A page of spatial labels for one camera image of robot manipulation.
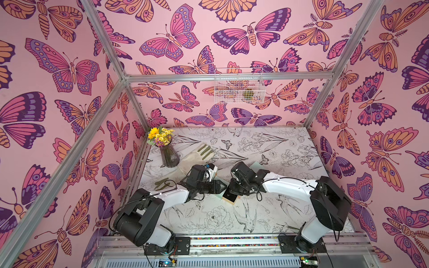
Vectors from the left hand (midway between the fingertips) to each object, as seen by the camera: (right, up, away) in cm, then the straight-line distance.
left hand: (224, 186), depth 86 cm
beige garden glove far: (-12, +15, +19) cm, 28 cm away
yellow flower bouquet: (-32, +25, -3) cm, 41 cm away
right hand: (+2, -1, -1) cm, 2 cm away
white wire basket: (+9, +55, +9) cm, 57 cm away
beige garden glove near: (-33, 0, +6) cm, 33 cm away
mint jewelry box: (+19, +8, +12) cm, 24 cm away
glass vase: (-31, +15, +8) cm, 35 cm away
